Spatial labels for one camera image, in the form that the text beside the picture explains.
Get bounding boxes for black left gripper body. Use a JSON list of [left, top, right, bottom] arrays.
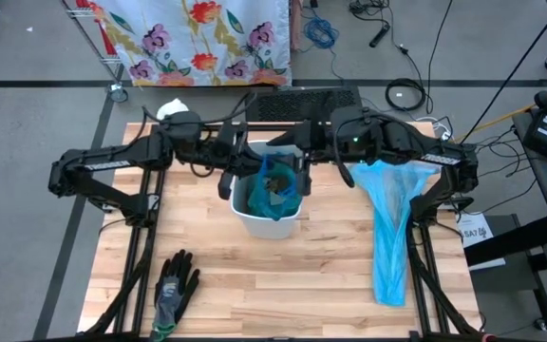
[[201, 119, 254, 175]]

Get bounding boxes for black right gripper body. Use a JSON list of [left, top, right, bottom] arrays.
[[309, 104, 388, 165]]

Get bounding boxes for brown packing paper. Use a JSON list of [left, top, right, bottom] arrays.
[[264, 174, 295, 197]]

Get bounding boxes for white plastic trash bin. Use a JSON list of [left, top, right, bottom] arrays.
[[229, 139, 304, 241]]

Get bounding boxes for light blue trash bag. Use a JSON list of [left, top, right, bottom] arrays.
[[349, 159, 442, 308]]

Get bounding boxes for black vented panel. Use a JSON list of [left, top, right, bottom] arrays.
[[245, 86, 364, 124]]

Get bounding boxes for yellow Lysol wipes canister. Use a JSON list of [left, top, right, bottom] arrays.
[[155, 97, 192, 123]]

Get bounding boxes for white power adapter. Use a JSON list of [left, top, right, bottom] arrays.
[[415, 115, 454, 143]]

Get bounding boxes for white floral cloth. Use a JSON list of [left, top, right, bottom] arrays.
[[90, 0, 294, 88]]

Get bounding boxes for black power strip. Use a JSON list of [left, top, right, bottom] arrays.
[[368, 22, 392, 49]]

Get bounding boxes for black grey work glove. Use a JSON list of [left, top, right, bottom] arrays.
[[151, 249, 202, 342]]

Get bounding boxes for white printed sheet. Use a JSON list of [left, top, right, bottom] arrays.
[[457, 211, 508, 272]]

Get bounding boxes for thin black stand pole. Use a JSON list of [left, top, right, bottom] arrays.
[[462, 0, 547, 143]]

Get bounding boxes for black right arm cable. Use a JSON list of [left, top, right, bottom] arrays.
[[332, 116, 358, 190]]

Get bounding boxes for black cable coil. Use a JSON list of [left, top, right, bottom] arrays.
[[384, 77, 428, 114]]

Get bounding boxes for long black floor cable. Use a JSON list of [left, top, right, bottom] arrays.
[[398, 0, 455, 104]]

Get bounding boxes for blue cable coil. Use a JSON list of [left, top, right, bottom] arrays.
[[301, 7, 341, 51]]

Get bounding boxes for tan wooden post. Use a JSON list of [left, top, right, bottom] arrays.
[[290, 0, 307, 52]]

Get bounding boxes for black aluminium table frame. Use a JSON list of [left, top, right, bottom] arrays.
[[405, 208, 486, 338], [79, 122, 312, 336]]

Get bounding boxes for black cable tangle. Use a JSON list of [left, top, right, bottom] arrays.
[[348, 0, 391, 16]]

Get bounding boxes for metal wire rack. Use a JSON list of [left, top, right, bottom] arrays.
[[61, 0, 130, 105]]

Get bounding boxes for yellow cable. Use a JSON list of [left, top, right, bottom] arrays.
[[453, 87, 547, 142]]

